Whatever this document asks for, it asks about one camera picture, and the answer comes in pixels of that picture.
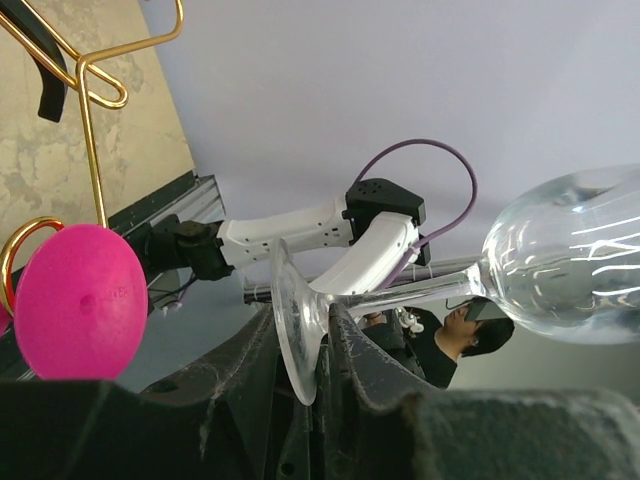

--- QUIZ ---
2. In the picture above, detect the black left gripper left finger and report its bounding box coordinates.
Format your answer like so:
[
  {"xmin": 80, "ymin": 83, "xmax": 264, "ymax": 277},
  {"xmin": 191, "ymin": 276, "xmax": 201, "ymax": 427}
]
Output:
[{"xmin": 1, "ymin": 306, "xmax": 310, "ymax": 479}]

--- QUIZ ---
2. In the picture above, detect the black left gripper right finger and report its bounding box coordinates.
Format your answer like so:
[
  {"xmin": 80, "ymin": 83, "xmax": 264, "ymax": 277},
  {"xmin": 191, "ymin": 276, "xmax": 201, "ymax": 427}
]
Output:
[{"xmin": 311, "ymin": 306, "xmax": 639, "ymax": 479}]

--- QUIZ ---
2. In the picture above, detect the pink plastic wine glass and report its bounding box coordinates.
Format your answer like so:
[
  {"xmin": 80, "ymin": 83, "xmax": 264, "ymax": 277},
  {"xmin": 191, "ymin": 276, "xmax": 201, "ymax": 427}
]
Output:
[{"xmin": 1, "ymin": 224, "xmax": 148, "ymax": 380}]

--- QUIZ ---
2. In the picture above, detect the clear glass wine glass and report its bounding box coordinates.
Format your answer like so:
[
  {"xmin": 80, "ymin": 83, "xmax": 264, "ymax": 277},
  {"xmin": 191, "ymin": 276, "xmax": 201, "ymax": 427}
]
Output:
[{"xmin": 270, "ymin": 164, "xmax": 639, "ymax": 405}]

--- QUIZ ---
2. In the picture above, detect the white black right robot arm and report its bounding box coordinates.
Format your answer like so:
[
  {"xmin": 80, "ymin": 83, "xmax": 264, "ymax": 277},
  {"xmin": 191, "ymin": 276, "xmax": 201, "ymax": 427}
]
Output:
[{"xmin": 134, "ymin": 178, "xmax": 426, "ymax": 281}]

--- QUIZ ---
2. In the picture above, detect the person in black shirt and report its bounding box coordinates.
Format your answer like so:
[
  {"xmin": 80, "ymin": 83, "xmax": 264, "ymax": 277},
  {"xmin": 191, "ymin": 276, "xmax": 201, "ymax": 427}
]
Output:
[{"xmin": 361, "ymin": 297, "xmax": 515, "ymax": 390}]

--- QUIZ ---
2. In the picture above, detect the gold wire wine glass rack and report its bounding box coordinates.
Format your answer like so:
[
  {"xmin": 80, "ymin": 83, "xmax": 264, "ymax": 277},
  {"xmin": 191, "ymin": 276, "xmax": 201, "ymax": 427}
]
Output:
[{"xmin": 1, "ymin": 1, "xmax": 194, "ymax": 319}]

